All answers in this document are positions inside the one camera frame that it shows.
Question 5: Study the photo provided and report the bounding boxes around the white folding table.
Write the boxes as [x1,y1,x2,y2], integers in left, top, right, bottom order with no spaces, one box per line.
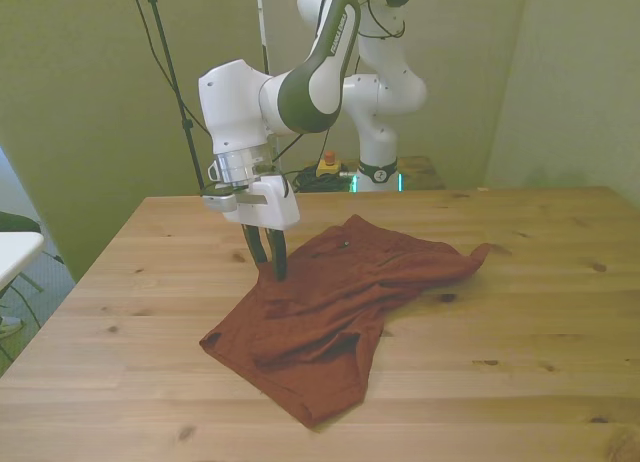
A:
[0,231,47,296]

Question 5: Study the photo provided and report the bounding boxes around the rust red shorts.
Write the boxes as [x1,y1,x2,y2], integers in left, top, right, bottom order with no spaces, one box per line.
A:
[199,213,494,430]

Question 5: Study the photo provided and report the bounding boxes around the white vertical rail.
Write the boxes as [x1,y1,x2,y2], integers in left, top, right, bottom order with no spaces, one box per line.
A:
[255,0,274,78]

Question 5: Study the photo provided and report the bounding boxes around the dark chair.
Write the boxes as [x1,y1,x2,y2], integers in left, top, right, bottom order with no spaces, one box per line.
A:
[0,208,42,234]

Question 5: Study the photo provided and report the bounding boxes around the black hanging cable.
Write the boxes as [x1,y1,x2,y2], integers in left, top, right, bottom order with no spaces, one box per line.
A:
[126,0,214,138]

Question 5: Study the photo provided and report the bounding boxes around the coiled black cables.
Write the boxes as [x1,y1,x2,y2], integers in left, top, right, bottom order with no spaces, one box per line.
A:
[291,164,359,194]

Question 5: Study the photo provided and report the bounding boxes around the black tripod stand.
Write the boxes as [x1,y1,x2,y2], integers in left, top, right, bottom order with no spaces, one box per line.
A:
[141,0,206,193]

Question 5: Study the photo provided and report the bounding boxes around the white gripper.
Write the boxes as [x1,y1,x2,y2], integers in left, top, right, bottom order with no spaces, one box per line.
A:
[221,175,302,284]

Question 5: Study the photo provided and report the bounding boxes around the yellow emergency stop button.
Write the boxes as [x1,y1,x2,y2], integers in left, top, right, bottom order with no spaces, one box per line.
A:
[315,150,343,179]

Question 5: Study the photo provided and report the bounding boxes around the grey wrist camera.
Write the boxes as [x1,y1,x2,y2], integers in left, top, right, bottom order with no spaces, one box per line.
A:
[200,193,237,215]

